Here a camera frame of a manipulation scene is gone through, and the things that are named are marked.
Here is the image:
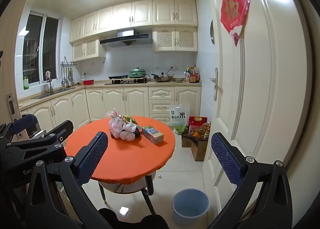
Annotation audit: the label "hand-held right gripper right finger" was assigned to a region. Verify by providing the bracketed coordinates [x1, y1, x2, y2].
[211, 132, 293, 229]

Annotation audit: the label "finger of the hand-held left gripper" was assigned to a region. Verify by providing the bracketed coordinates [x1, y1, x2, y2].
[6, 120, 74, 160]
[0, 114, 38, 145]

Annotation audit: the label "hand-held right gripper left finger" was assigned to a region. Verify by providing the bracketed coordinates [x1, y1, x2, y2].
[25, 131, 109, 229]

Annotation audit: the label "pale bulging plastic wrapper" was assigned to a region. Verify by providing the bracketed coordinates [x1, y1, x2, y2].
[119, 130, 137, 142]

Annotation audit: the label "white wrapper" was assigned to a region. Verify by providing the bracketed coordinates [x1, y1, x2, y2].
[122, 121, 137, 133]

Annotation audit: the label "green snack wrapper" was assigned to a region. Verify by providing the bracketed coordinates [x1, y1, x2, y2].
[122, 115, 138, 125]

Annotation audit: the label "green white carton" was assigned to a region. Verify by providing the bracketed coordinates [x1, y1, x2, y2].
[141, 125, 165, 146]

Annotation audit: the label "blue plastic waste bin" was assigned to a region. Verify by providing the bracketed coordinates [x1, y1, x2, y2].
[172, 188, 210, 225]

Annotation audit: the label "grey metal rack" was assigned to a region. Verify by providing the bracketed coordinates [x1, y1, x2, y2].
[15, 129, 48, 143]

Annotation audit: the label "large cardboard box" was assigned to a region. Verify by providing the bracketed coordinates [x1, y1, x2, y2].
[191, 134, 209, 162]

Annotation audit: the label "cooking oil bottle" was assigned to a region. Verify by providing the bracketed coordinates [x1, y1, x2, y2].
[194, 122, 211, 141]

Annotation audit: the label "orange tablecloth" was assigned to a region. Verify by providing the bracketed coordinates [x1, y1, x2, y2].
[64, 115, 176, 185]

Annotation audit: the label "steel kitchen sink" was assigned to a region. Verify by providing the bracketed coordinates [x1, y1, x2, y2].
[31, 87, 77, 100]

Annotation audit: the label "small cardboard box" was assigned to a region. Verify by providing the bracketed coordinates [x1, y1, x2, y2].
[181, 133, 193, 148]

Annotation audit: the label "metal faucet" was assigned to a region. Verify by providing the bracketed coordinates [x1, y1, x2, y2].
[44, 78, 55, 95]

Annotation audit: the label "cream lower kitchen cabinets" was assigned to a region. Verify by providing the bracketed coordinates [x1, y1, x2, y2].
[19, 80, 202, 130]

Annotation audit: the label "clear white rice bag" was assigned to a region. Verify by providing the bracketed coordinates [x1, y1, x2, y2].
[169, 104, 190, 135]

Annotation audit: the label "person's legs dark trousers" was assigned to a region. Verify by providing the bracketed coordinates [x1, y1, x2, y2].
[98, 208, 170, 229]

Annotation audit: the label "white panel door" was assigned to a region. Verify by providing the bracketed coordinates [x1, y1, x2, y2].
[202, 0, 309, 219]

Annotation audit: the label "kitchen window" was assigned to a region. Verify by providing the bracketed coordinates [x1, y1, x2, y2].
[22, 11, 60, 85]

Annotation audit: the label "black gas stove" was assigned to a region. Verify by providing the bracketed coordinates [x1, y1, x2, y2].
[104, 75, 148, 85]

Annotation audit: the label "narrow lattice door cabinet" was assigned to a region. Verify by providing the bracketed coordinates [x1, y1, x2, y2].
[72, 39, 107, 62]

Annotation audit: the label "group of condiment bottles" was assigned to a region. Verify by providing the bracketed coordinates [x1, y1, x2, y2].
[185, 65, 200, 83]

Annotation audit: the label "green electric pot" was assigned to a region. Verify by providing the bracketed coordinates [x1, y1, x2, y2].
[128, 67, 146, 79]

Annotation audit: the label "metal wok with utensils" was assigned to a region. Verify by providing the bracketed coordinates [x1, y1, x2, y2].
[151, 67, 175, 82]

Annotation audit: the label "black range hood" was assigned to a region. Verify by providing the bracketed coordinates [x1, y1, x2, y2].
[100, 28, 153, 46]

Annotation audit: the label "wide lattice door cabinet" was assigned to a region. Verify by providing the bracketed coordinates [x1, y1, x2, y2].
[153, 27, 198, 52]

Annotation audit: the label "red paper door decoration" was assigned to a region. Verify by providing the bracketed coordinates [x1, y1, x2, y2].
[220, 0, 253, 48]

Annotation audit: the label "red bag with handle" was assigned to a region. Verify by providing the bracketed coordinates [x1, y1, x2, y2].
[188, 116, 208, 132]

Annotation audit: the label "wall utensil rack with ladles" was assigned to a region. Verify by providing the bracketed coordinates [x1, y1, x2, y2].
[61, 57, 77, 88]

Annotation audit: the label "metal door handle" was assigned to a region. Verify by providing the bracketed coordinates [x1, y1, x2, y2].
[210, 67, 219, 102]

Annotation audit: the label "cream upper wall cabinets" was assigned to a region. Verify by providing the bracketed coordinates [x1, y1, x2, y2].
[69, 0, 198, 43]

